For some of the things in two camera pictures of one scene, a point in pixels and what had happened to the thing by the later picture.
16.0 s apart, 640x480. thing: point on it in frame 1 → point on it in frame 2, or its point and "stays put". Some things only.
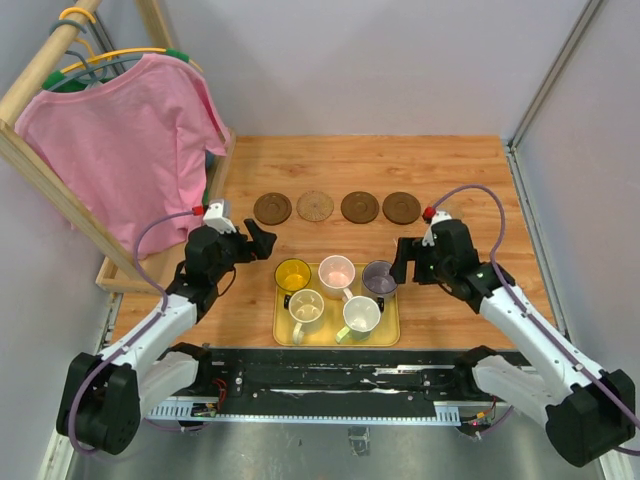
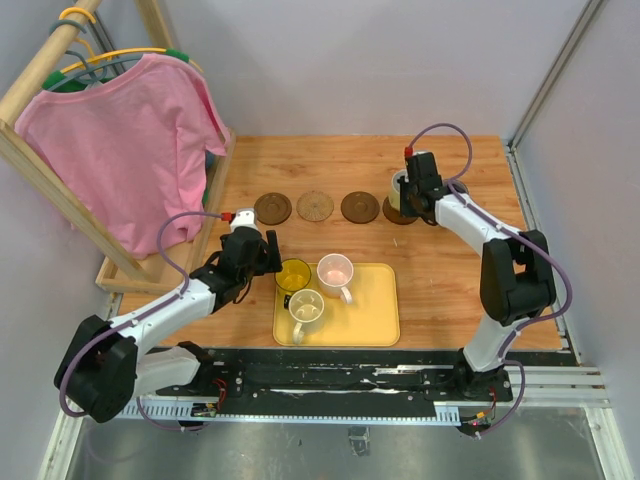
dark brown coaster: x=359 y=207 stays put
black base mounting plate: x=267 y=382 stays put
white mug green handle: x=362 y=315 → x=395 y=194
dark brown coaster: x=401 y=208 stays put
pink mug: x=336 y=275 stays put
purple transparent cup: x=378 y=281 → x=460 y=186
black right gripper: x=409 y=249 → x=405 y=209
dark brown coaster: x=272 y=208 stays put
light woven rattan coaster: x=315 y=206 stays put
